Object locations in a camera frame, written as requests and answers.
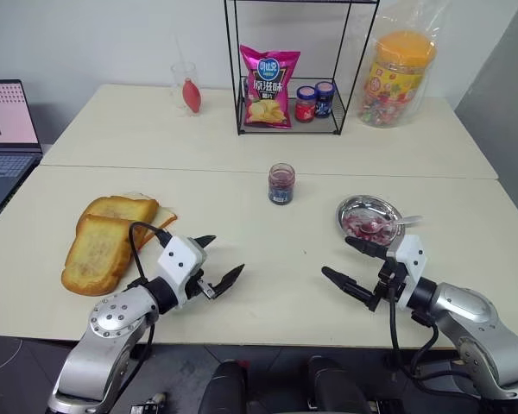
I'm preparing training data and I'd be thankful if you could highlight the open laptop computer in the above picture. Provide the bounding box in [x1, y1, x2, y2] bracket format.
[0, 78, 44, 209]

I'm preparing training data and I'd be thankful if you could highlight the blue lid jar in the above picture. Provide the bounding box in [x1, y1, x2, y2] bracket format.
[313, 81, 336, 120]

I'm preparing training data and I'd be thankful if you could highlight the dark rounded shape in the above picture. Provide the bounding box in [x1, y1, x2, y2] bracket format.
[303, 354, 360, 414]
[201, 359, 255, 414]

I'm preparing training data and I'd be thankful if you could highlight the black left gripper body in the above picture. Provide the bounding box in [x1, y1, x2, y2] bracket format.
[184, 237, 219, 300]

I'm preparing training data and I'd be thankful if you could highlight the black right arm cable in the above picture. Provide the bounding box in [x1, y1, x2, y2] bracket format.
[385, 295, 442, 383]

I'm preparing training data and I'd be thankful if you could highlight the white bread slice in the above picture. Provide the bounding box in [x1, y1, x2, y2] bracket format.
[123, 191, 179, 252]

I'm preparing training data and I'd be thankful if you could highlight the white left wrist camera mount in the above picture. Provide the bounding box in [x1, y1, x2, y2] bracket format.
[156, 235, 205, 310]

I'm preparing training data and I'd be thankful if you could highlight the open glass jam jar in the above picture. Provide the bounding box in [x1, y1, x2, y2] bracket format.
[267, 162, 296, 206]

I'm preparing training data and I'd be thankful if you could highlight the red lid jar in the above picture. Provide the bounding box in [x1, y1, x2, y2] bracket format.
[294, 85, 318, 123]

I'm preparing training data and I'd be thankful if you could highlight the metal spoon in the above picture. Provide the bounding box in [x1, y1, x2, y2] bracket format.
[357, 214, 425, 235]

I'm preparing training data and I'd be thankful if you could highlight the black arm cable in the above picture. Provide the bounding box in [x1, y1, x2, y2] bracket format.
[128, 221, 174, 295]
[385, 295, 442, 383]

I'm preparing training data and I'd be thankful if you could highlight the clear glass cup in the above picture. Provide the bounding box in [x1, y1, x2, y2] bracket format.
[169, 60, 199, 118]

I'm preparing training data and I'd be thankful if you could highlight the black wire shelf rack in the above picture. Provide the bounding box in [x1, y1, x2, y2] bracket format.
[223, 0, 379, 137]

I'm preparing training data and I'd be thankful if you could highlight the candy jar with orange lid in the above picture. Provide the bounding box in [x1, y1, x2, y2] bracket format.
[357, 31, 439, 129]

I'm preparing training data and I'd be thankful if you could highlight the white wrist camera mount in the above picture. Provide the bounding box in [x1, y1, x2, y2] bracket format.
[156, 235, 205, 310]
[387, 234, 428, 310]

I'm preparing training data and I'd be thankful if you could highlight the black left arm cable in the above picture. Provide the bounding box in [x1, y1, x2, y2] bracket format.
[128, 221, 174, 295]

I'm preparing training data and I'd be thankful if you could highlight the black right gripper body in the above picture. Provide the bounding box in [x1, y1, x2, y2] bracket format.
[368, 251, 409, 314]

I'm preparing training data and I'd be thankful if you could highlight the golden toasted bread slice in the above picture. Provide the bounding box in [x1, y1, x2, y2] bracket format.
[75, 195, 161, 252]
[60, 215, 134, 298]

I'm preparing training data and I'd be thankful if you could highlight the clear plastic bag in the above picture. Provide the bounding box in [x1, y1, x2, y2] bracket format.
[354, 11, 442, 130]

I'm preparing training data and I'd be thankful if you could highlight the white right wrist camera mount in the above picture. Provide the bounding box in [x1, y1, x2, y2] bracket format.
[387, 234, 428, 310]

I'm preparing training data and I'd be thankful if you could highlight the red bulb dropper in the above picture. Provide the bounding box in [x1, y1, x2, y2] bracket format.
[174, 34, 203, 115]

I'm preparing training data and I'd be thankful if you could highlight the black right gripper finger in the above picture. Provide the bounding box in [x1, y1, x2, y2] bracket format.
[344, 236, 389, 261]
[321, 266, 376, 305]

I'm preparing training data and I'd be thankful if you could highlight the pink potato chips bag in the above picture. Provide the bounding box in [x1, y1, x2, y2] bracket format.
[238, 43, 302, 130]

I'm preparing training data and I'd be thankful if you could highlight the round metal plate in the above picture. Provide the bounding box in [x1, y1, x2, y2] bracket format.
[335, 194, 407, 248]

